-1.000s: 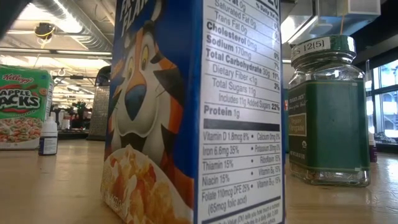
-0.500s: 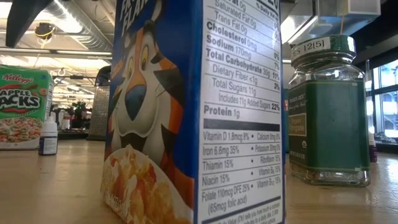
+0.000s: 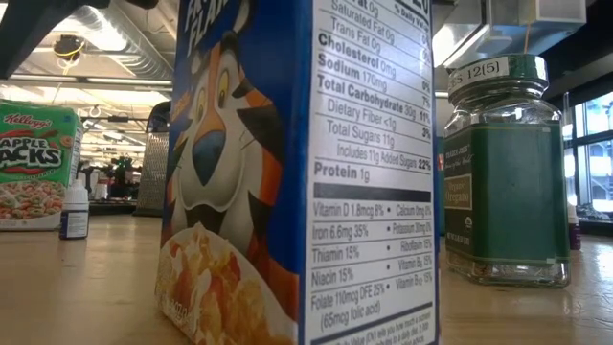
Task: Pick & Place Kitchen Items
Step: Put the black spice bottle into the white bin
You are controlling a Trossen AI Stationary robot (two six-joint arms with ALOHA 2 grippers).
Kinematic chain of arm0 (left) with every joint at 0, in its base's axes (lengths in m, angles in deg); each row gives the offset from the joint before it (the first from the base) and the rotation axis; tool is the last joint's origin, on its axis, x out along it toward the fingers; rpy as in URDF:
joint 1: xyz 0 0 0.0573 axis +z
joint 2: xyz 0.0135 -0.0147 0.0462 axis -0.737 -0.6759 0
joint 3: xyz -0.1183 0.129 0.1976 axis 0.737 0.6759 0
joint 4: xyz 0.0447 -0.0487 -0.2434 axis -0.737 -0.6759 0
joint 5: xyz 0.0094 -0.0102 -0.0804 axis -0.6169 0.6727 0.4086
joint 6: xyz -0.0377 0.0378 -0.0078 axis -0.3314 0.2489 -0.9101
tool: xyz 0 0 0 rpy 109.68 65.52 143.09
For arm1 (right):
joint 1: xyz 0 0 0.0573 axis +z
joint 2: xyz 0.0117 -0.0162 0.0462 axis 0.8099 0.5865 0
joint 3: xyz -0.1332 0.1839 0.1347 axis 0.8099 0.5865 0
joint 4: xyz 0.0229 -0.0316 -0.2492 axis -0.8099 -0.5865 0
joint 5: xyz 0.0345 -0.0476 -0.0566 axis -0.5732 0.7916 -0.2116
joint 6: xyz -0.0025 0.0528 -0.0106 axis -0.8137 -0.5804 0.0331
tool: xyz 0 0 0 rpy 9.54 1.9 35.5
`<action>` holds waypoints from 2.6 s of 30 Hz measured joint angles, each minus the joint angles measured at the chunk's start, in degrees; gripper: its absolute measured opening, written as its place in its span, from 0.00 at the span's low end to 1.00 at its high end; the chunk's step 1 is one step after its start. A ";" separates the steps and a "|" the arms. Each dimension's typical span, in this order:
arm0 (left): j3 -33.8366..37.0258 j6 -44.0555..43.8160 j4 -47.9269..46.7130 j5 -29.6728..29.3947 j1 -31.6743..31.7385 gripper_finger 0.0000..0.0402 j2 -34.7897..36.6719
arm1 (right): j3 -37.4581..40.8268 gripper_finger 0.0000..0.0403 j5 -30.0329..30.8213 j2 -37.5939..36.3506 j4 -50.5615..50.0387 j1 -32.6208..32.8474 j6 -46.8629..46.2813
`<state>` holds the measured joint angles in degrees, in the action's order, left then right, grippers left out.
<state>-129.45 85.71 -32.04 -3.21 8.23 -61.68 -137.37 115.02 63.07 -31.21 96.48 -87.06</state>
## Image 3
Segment blue Frosted Flakes cereal box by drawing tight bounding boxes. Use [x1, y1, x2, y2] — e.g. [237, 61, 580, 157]
[153, 0, 441, 345]

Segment green Apple Jacks cereal box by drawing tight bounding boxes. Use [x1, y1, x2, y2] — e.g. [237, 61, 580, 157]
[0, 99, 85, 232]

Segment distant black workbench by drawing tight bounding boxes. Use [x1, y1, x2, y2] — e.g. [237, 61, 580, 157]
[79, 155, 140, 216]

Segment green-lidded oregano glass jar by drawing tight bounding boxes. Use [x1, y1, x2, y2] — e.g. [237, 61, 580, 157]
[443, 53, 572, 289]

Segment small white-capped dropper bottle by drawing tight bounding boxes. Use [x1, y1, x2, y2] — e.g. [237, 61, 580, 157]
[58, 179, 91, 241]
[567, 200, 582, 251]

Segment black ceiling-mounted device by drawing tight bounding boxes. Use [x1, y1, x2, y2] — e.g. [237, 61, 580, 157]
[53, 34, 86, 61]

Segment black-framed window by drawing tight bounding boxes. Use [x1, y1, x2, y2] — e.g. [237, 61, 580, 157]
[562, 90, 613, 224]

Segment metal box grater black handle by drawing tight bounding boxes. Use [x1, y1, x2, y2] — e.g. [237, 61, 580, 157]
[132, 100, 172, 218]

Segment silver spiral ventilation duct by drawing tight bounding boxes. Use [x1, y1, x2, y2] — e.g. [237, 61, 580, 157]
[28, 4, 176, 81]

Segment white rectangular ceiling duct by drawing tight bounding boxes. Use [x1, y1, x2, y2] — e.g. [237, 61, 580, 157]
[433, 0, 588, 68]

